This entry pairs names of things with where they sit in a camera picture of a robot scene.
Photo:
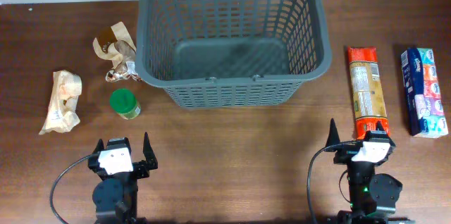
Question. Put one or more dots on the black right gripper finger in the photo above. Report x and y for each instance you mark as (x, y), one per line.
(379, 126)
(333, 140)

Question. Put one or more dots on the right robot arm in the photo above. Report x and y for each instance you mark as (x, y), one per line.
(373, 196)

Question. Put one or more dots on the beige plastic bag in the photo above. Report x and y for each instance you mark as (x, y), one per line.
(61, 115)

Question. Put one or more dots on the grey plastic basket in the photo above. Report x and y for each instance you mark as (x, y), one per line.
(223, 53)

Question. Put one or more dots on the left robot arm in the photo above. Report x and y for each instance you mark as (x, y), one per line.
(115, 197)

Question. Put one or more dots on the blue tissue multipack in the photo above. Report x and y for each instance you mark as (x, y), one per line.
(422, 91)

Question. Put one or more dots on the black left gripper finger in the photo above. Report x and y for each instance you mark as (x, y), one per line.
(151, 162)
(99, 147)

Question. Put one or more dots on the orange spaghetti packet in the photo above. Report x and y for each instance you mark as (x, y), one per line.
(367, 93)

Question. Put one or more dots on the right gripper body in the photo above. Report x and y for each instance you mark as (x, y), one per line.
(346, 153)

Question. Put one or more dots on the green lid seasoning jar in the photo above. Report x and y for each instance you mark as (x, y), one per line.
(125, 104)

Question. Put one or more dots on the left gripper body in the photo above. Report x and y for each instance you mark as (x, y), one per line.
(141, 170)

